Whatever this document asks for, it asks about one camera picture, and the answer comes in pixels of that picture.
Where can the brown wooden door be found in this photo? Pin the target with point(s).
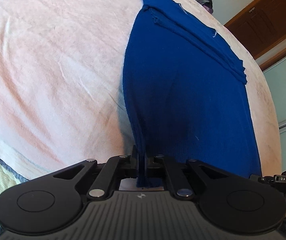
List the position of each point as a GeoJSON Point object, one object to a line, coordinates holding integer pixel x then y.
{"type": "Point", "coordinates": [261, 28]}

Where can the blue beaded knit sweater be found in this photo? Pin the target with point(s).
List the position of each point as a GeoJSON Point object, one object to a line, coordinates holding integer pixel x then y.
{"type": "Point", "coordinates": [184, 91]}

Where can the pink floral bed sheet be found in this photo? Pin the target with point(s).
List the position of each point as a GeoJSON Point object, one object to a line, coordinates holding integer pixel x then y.
{"type": "Point", "coordinates": [60, 73]}

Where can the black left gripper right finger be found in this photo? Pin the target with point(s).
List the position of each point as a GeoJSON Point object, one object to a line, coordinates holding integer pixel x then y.
{"type": "Point", "coordinates": [229, 202]}

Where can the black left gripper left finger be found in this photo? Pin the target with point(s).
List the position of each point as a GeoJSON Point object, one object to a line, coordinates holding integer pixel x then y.
{"type": "Point", "coordinates": [52, 202]}

